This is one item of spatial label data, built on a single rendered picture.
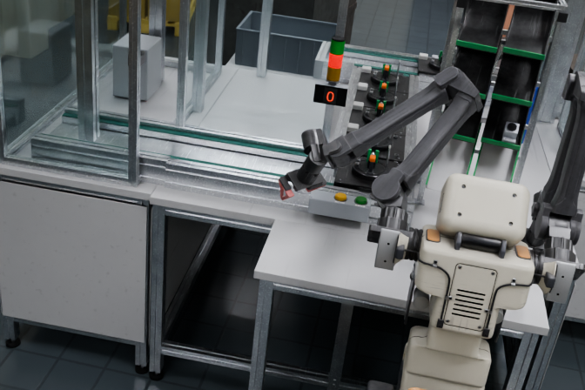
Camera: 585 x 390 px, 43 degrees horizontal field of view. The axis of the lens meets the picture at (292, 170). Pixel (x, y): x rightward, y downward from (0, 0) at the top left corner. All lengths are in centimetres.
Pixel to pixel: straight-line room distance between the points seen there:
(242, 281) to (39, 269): 109
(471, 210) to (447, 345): 39
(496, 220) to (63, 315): 189
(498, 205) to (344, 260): 71
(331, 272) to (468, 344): 53
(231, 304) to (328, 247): 119
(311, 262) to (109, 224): 82
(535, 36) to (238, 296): 187
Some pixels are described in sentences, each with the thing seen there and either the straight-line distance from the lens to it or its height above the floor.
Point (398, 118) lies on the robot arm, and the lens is 214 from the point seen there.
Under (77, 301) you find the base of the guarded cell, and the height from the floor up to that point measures 31.
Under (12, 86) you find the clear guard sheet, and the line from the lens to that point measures 280.
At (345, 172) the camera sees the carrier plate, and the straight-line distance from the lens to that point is 273.
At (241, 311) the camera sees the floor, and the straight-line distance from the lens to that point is 356.
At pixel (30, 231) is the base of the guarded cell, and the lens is 301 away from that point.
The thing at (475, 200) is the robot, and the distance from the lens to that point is 190.
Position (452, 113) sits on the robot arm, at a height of 145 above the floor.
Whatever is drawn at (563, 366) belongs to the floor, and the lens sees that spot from 371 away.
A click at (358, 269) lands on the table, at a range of 242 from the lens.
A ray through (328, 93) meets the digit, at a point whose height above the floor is 121.
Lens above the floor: 222
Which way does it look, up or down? 28 degrees down
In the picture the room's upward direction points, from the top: 7 degrees clockwise
